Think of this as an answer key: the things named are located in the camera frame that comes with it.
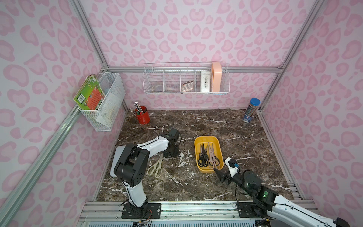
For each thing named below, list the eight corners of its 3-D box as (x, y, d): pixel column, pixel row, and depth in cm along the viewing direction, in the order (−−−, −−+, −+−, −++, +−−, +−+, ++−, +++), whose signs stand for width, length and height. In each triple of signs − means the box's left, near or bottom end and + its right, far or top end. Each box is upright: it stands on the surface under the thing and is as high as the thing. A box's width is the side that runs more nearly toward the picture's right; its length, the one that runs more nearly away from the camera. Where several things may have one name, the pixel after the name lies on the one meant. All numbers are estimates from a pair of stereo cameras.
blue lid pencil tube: (243, 123, 113) (252, 104, 98) (241, 116, 118) (249, 98, 102) (252, 122, 113) (262, 104, 98) (249, 116, 118) (259, 98, 102)
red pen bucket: (140, 124, 113) (136, 114, 105) (143, 116, 119) (139, 106, 111) (149, 124, 113) (145, 114, 105) (150, 115, 119) (148, 106, 111)
